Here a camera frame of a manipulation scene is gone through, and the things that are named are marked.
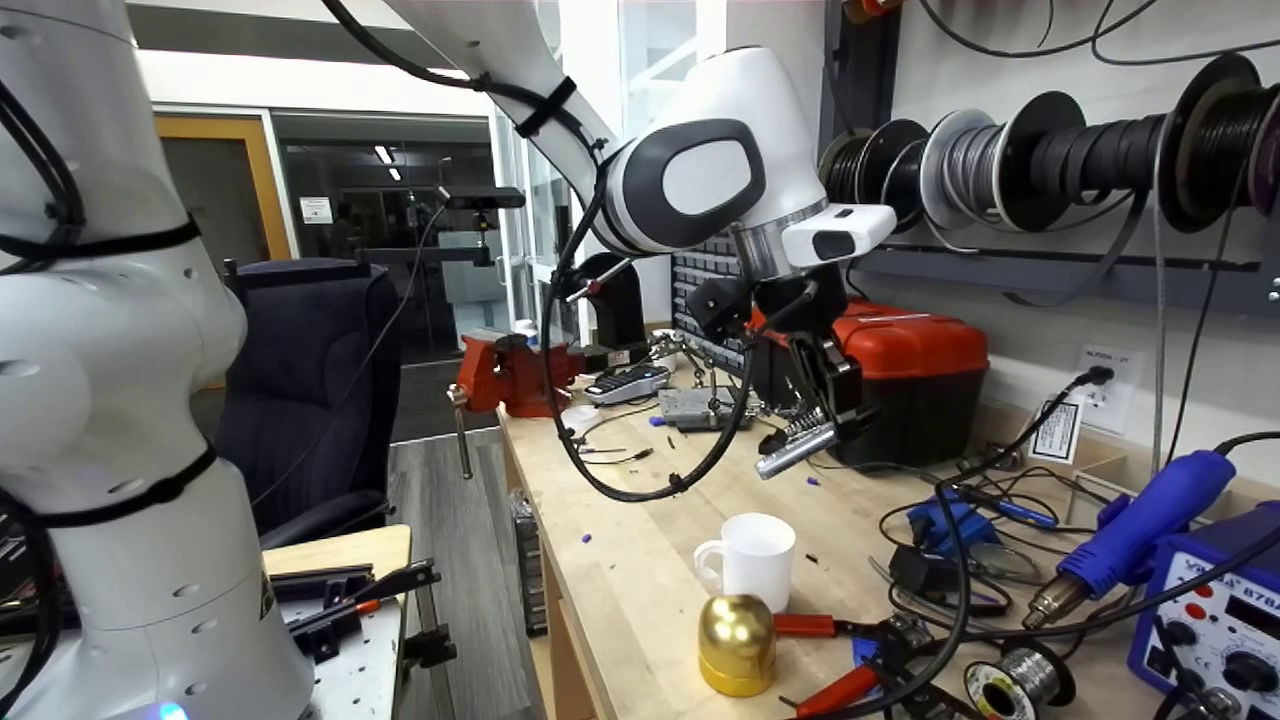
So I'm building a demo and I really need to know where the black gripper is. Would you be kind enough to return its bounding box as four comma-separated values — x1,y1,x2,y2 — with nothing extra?
741,260,873,465

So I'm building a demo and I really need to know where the silver black king size marker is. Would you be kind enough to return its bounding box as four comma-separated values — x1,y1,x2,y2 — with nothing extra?
754,416,840,480

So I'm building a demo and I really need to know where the white ceramic mug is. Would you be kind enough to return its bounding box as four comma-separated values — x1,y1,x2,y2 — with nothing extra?
687,507,802,616

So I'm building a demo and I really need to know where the red and black toolbox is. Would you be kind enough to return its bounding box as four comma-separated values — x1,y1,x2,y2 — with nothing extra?
747,297,994,471

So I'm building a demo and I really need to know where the blue plastic connector block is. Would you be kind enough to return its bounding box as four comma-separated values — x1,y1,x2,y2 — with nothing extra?
909,497,999,560

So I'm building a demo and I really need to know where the small parts drawer cabinet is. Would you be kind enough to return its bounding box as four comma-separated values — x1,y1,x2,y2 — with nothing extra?
674,253,754,337

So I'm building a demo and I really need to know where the black power adapter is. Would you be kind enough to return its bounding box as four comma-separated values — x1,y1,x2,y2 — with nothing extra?
889,539,939,599

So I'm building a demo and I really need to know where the white label card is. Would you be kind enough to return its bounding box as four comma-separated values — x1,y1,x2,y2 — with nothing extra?
1029,396,1087,467

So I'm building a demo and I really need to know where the gold metal bell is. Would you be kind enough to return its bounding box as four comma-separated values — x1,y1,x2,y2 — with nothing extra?
698,591,781,698

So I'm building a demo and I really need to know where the red bench vise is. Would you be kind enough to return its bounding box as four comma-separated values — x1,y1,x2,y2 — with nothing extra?
446,331,590,423

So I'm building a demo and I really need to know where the blue hot air gun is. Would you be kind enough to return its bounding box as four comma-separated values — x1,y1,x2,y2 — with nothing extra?
1019,449,1240,632

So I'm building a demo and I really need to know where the black power strip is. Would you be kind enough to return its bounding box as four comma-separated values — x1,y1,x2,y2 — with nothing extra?
509,488,553,641

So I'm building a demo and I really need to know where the blue soldering station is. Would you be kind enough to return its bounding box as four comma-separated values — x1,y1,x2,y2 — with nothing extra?
1124,497,1280,720

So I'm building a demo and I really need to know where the light wooden board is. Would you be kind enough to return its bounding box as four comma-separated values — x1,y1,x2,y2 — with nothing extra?
260,520,417,582

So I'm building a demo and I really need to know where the black clamp tool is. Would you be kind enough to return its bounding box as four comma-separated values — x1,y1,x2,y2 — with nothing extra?
273,554,446,665

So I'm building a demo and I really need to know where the black office chair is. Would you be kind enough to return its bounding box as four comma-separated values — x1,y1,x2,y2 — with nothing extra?
218,256,409,550

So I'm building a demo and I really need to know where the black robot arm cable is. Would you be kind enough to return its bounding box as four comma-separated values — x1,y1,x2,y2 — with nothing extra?
538,197,764,507

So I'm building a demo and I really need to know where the black power cord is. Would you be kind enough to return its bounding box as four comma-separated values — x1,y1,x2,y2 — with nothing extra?
934,363,1114,498

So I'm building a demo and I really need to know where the red handled pliers blue joint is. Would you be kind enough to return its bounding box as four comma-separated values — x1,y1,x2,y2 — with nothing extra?
770,608,894,720

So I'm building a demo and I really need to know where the blue handled small tool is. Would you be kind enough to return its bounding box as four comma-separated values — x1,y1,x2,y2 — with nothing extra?
958,485,1064,532

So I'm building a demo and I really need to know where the thick black cable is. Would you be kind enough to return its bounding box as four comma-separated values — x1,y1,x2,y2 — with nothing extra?
797,485,975,720

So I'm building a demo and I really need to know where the small black wire spool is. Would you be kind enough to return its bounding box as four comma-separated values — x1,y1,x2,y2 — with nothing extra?
818,117,934,236

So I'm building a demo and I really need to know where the dark metal spool rail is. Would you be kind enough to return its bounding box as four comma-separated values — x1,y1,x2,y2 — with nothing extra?
812,238,1280,321

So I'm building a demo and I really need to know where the grey wire spool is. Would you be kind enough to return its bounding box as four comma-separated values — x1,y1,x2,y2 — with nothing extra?
917,107,1019,231

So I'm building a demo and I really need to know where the white wall outlet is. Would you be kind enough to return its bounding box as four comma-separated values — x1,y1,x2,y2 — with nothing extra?
1075,340,1140,403

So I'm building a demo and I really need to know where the solder wire spool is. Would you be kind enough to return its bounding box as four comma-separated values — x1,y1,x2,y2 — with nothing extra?
961,641,1080,720

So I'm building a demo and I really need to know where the long black wire spool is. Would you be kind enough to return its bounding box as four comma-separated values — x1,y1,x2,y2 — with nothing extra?
998,86,1172,231

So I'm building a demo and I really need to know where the white wall cabinet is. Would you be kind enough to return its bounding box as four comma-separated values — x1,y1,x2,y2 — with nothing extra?
585,0,832,125

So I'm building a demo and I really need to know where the large black wire spool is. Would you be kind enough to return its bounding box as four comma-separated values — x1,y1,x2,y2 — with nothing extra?
1156,53,1280,236

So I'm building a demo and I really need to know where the wooden door frame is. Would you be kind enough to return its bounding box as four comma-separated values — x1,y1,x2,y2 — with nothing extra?
154,113,300,264

